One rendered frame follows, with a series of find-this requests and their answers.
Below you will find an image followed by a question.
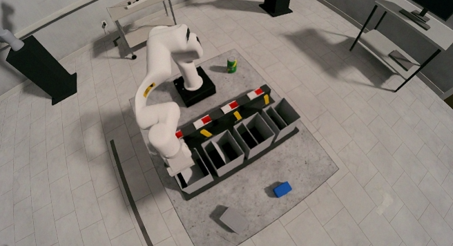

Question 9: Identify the blue plastic box with latch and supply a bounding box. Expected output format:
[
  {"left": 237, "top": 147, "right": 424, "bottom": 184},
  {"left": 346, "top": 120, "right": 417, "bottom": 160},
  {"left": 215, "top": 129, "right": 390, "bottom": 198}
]
[{"left": 273, "top": 181, "right": 292, "bottom": 198}]

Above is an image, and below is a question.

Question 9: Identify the green drink can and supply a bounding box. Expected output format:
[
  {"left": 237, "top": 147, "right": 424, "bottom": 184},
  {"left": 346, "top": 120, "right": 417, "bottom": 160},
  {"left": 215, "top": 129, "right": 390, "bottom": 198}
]
[{"left": 227, "top": 56, "right": 237, "bottom": 73}]

